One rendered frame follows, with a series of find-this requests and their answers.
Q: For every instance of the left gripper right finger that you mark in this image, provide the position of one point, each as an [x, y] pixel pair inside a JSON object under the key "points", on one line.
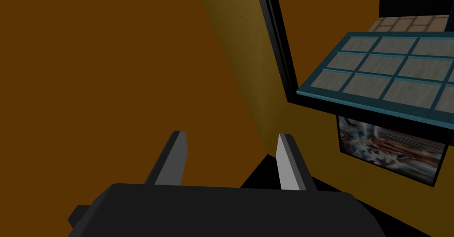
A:
{"points": [[291, 166]]}

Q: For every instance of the teal framed glass door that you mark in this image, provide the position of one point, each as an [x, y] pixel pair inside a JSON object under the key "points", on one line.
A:
{"points": [[386, 70]]}

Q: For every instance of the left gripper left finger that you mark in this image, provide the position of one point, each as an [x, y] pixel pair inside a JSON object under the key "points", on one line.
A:
{"points": [[171, 162]]}

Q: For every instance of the framed picture on wall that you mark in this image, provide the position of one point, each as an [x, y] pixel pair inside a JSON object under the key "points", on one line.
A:
{"points": [[390, 150]]}

